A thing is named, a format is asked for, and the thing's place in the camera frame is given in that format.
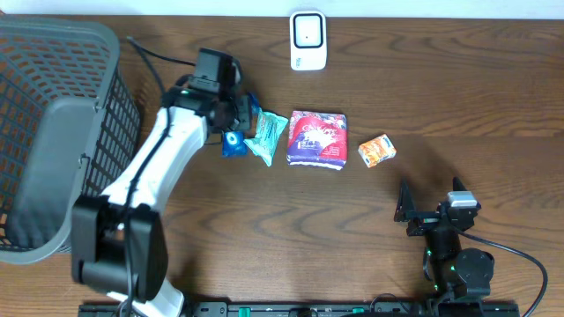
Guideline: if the teal snack packet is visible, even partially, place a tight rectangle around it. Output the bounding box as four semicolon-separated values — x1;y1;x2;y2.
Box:
244;110;289;166

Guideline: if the blue Oreo cookie pack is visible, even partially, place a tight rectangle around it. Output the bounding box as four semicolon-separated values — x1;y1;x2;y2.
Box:
222;92;261;158

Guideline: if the orange small snack box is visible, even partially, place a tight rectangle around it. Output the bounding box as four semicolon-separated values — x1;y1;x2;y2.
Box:
358;134;397;168

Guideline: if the red purple snack pack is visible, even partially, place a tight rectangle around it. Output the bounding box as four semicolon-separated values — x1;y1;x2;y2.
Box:
286;110;348;171

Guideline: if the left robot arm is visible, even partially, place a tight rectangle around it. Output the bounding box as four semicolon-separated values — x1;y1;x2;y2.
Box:
70;86;258;316

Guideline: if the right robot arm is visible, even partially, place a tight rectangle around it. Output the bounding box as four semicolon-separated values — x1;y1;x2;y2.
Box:
394;178;494;316

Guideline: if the grey plastic shopping basket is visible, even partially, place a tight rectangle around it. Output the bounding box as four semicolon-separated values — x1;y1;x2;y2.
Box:
1;16;142;264

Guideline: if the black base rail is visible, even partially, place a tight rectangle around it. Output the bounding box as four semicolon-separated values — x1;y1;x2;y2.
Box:
78;300;522;317

